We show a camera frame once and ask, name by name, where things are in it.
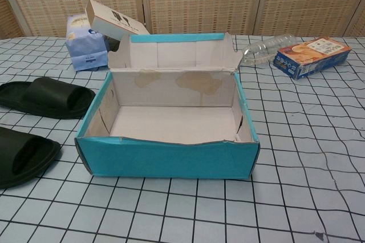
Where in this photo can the light blue checkered tablecloth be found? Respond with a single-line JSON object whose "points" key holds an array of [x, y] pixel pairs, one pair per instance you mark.
{"points": [[285, 140]]}

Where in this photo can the blue tissue pack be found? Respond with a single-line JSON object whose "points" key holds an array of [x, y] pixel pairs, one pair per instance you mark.
{"points": [[85, 52]]}

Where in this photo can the orange and blue snack box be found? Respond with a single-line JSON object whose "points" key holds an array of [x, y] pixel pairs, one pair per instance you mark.
{"points": [[308, 52]]}

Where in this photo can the teal cardboard shoe box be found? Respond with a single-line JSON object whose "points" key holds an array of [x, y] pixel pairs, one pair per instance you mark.
{"points": [[159, 160]]}

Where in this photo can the clear empty plastic bottle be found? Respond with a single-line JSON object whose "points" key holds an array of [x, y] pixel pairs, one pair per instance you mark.
{"points": [[265, 47]]}

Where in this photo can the black slide sandal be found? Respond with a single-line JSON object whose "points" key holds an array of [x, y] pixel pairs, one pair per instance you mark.
{"points": [[11, 143], [42, 89]]}

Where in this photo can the white printed cardboard box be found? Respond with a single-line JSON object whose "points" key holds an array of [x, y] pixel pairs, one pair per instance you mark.
{"points": [[114, 23]]}

